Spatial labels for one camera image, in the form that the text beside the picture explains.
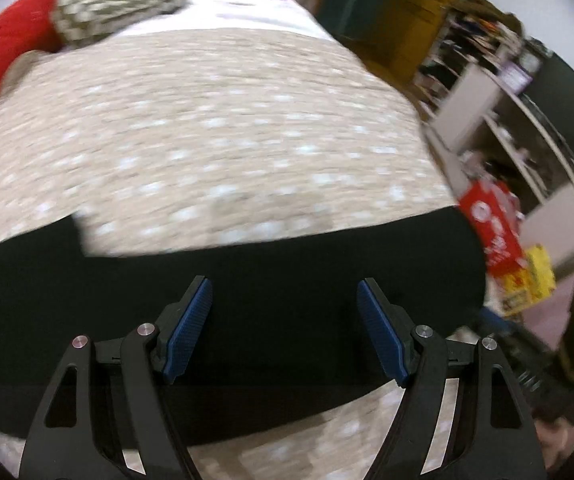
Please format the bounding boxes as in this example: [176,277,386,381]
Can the right hand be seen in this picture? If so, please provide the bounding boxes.
[534,418,574,474]

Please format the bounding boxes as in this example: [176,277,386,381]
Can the yellow box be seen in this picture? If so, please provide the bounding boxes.
[496,244,556,318]

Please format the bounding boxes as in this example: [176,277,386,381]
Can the black pants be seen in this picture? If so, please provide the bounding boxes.
[0,207,485,446]

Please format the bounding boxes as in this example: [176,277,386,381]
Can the white bed sheet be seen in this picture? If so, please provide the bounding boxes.
[114,0,334,41]

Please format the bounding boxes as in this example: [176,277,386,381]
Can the wooden door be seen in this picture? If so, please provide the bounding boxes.
[376,0,456,84]

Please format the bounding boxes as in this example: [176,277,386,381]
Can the olive dotted cushion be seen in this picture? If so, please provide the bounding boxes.
[50,0,188,48]

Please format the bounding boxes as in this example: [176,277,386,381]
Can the beige dotted quilt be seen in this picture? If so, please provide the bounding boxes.
[0,29,457,479]

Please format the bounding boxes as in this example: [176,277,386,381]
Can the cluttered white shelf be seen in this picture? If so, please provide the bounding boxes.
[412,0,574,273]

